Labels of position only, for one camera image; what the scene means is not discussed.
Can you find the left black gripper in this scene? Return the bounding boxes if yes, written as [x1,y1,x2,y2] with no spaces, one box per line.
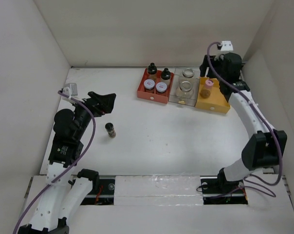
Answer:
[71,91,115,139]

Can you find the yellow plastic tray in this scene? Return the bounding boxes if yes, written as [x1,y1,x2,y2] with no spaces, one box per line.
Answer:
[195,77,231,114]

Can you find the white-lid beige spice jar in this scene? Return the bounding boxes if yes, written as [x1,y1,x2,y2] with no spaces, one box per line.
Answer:
[156,82,167,95]

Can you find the small dark pepper bottle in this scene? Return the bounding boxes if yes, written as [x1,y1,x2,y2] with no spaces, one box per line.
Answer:
[105,122,116,138]

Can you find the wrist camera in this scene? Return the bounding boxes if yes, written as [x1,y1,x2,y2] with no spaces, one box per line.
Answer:
[61,83,78,99]
[218,40,234,52]

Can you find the white foam front block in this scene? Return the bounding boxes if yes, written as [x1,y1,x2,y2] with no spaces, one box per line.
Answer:
[114,175,203,206]

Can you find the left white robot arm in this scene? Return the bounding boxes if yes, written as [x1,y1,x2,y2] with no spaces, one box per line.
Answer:
[13,89,116,234]

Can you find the clear plastic tray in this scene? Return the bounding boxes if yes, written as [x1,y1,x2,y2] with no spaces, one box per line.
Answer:
[169,67,200,107]

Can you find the brown spice bottle black cap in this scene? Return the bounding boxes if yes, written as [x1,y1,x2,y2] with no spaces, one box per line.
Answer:
[147,62,157,82]

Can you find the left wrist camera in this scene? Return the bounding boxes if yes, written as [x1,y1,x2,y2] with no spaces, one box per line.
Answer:
[61,83,78,99]

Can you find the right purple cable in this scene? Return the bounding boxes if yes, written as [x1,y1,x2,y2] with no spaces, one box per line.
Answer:
[199,41,284,198]

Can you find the orange-red plastic tray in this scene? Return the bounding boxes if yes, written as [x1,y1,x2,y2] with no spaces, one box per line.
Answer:
[137,68,174,104]

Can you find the white powder bottle black cap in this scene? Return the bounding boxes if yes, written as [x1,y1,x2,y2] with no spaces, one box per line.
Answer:
[160,68,171,86]

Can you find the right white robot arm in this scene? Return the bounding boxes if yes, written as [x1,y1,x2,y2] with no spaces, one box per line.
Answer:
[200,53,287,197]

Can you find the square glass jar beige grains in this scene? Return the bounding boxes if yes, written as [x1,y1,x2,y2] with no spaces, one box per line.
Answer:
[180,68,195,82]

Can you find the white-lid dark spice jar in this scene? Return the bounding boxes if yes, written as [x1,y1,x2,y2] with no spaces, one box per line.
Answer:
[144,79,155,93]

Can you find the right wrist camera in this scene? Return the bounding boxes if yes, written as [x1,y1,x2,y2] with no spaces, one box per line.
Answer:
[218,40,234,52]

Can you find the round glass jar metal lid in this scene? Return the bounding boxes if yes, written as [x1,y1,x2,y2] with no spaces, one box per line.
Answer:
[176,81,194,98]

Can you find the pink-cap spice bottle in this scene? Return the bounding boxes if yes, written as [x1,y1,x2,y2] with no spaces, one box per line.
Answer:
[200,79,214,98]

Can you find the purple cable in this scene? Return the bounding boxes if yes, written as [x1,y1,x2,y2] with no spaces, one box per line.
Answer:
[199,41,284,198]
[12,90,97,234]

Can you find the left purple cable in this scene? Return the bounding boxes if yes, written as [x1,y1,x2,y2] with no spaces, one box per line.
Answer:
[12,90,97,234]

